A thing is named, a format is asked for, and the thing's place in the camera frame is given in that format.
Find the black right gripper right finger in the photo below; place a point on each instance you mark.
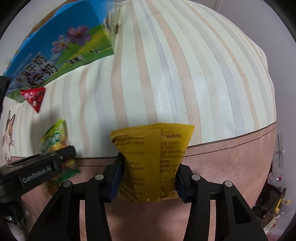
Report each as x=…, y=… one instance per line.
x=234, y=219

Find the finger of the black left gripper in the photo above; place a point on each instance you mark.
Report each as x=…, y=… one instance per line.
x=67, y=152

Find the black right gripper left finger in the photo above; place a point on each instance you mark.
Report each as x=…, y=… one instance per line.
x=60, y=219

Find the green fruit candy bag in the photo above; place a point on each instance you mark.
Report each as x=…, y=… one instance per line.
x=55, y=140

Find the yellow snack sachet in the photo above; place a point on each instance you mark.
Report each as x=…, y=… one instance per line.
x=153, y=154

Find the red triangular snack packet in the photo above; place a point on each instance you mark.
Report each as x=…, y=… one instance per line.
x=34, y=97

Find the cardboard box with blue print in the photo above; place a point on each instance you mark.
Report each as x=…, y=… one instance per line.
x=75, y=34

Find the striped cream pink blanket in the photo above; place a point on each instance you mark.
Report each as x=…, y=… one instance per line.
x=174, y=62

